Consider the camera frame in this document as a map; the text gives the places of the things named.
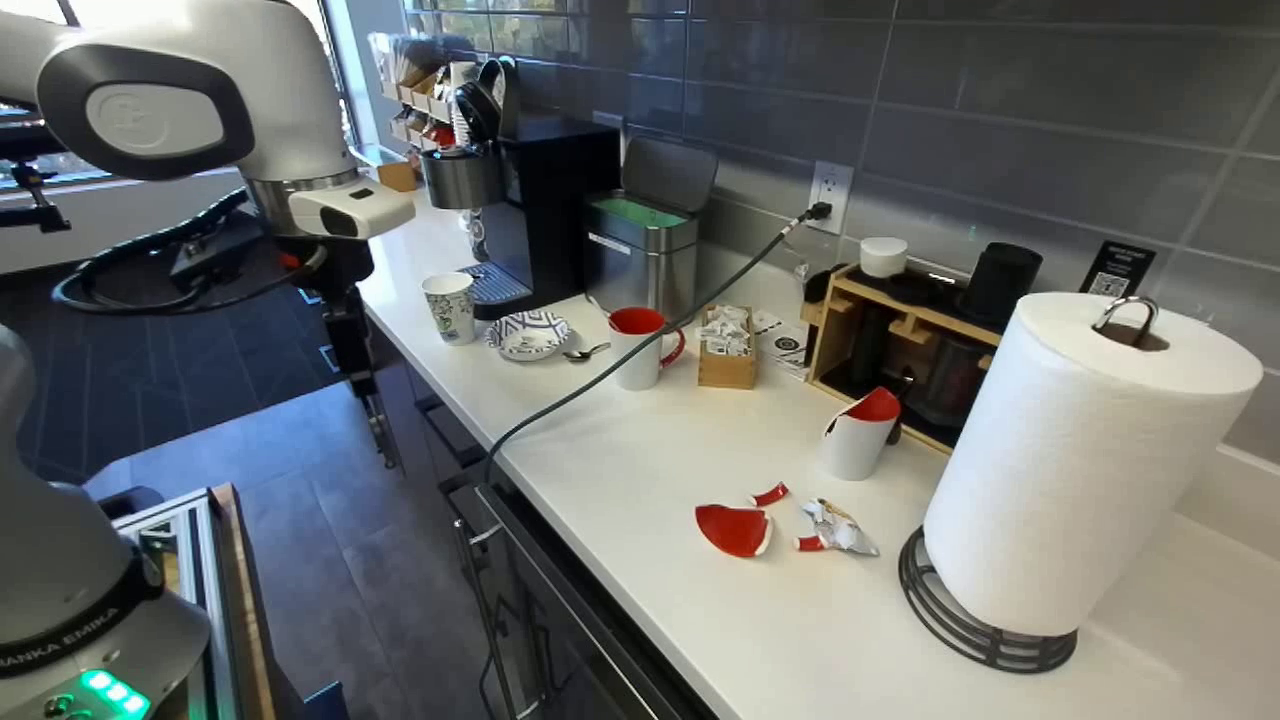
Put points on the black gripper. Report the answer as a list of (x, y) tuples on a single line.
[(337, 286)]

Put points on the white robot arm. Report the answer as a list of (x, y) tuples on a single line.
[(156, 93)]

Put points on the patterned paper cup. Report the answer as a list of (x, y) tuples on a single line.
[(450, 300)]

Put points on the black Keurig coffee machine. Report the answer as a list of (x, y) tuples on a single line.
[(531, 194)]

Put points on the metal spoon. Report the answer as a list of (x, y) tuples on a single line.
[(587, 354)]

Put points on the red and white mug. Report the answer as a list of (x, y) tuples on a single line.
[(647, 346)]

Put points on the stainless steel container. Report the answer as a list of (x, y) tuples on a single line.
[(642, 255)]

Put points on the black tripod stand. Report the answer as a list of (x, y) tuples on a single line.
[(22, 145)]

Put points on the robot mounting cart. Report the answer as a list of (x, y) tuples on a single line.
[(204, 556)]

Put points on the small box of packets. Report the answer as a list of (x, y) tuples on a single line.
[(728, 350)]

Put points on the large red mug shard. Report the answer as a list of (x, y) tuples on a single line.
[(732, 531)]

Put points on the small red shard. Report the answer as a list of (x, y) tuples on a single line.
[(768, 492)]

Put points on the small white cup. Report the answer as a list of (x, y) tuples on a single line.
[(883, 257)]

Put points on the broken white red mug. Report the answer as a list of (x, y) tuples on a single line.
[(858, 435)]

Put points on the white mug shard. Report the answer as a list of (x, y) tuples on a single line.
[(838, 531)]

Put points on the wooden organizer box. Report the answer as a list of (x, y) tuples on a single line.
[(903, 335)]

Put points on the white paper towel roll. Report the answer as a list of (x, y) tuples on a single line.
[(1084, 429)]

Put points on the small black sign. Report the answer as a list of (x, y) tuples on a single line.
[(1117, 269)]

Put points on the black paper towel holder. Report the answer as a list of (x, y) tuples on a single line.
[(971, 639)]

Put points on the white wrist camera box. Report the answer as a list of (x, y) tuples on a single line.
[(349, 215)]

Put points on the white wall outlet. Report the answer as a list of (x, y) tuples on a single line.
[(830, 187)]

